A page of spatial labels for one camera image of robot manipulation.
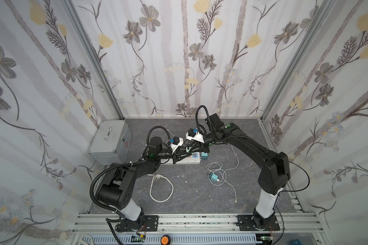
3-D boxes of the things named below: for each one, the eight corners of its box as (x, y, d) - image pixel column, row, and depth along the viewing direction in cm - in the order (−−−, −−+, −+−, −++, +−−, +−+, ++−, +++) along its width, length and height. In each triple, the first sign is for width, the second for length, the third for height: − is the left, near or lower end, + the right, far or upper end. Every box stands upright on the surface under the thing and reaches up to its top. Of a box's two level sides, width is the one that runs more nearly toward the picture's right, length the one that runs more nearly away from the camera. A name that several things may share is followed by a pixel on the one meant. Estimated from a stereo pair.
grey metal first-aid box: (99, 165, 97) (85, 151, 84) (111, 135, 112) (101, 120, 99) (126, 165, 97) (116, 152, 84) (134, 135, 112) (127, 120, 99)
